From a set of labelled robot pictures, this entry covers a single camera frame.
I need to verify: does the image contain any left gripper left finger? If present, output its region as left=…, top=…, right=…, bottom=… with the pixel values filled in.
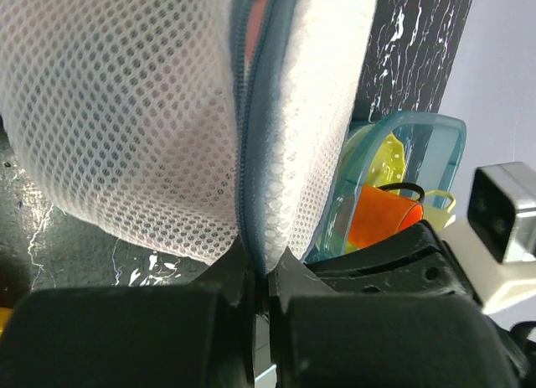
left=1, top=241, right=255, bottom=387

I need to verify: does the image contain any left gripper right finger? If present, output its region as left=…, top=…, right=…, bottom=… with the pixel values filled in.
left=268, top=253, right=518, bottom=387

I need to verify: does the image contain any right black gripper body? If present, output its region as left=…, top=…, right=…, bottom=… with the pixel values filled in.
left=307, top=220, right=482, bottom=306

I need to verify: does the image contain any pink bra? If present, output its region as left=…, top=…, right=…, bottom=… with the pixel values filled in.
left=245, top=0, right=269, bottom=75

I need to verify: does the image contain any pale yellow cup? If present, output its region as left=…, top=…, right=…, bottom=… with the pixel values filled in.
left=423, top=189, right=456, bottom=231

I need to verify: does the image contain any orange plastic cup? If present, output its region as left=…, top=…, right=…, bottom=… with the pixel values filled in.
left=347, top=183, right=425, bottom=249

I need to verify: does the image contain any yellow-green dotted plate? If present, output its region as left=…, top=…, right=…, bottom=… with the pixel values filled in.
left=347, top=130, right=407, bottom=188

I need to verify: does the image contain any teal transparent plastic bin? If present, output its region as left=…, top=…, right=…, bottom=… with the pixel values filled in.
left=304, top=111, right=466, bottom=264

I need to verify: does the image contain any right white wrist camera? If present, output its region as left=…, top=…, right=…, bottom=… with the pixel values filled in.
left=438, top=162, right=535, bottom=314

